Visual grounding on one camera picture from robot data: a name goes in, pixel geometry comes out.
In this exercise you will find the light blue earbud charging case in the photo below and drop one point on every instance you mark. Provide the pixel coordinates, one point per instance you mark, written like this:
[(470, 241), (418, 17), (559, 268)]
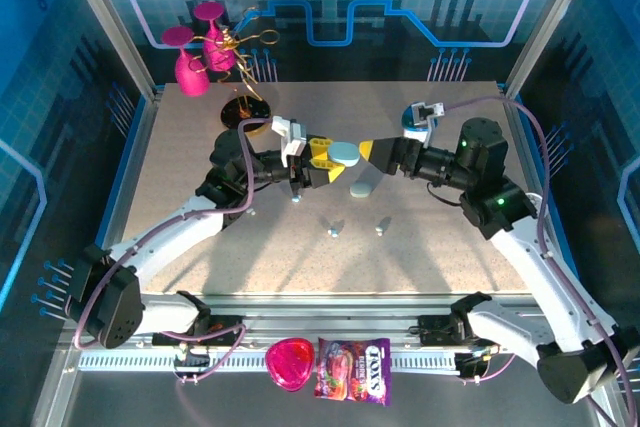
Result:
[(344, 154)]

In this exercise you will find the pale green earbud charging case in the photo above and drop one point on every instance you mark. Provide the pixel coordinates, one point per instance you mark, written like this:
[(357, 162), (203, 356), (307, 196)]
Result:
[(360, 190)]

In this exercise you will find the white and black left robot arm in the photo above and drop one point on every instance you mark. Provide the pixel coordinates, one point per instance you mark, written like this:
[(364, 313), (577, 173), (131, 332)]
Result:
[(170, 232)]

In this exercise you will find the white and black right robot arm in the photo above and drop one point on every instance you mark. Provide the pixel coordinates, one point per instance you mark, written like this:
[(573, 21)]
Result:
[(550, 287)]

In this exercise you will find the white cup with blue lid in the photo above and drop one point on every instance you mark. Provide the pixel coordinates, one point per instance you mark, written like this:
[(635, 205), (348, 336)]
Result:
[(408, 118)]

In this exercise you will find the pink wine glass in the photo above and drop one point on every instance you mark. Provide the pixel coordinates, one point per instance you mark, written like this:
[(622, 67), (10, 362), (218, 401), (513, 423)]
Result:
[(217, 54), (192, 78)]

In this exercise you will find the pink heart-shaped dish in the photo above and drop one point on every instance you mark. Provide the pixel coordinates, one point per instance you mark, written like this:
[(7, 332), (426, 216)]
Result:
[(290, 363)]

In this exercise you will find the purple candy bag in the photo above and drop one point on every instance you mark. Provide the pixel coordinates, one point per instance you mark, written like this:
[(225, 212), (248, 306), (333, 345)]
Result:
[(352, 371)]

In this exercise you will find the black electronics connector box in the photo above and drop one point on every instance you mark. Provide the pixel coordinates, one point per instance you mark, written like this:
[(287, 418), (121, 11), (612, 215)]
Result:
[(470, 366), (189, 361)]

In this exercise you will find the blue-edged table side rail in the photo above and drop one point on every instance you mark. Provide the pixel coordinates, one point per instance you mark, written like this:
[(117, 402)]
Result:
[(512, 122), (140, 147)]

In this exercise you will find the aluminium extrusion rail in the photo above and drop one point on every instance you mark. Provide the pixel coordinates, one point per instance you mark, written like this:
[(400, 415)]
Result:
[(325, 317)]

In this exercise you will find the aluminium frame post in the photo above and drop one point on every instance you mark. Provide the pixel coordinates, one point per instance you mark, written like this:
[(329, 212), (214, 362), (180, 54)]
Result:
[(109, 22), (547, 22)]

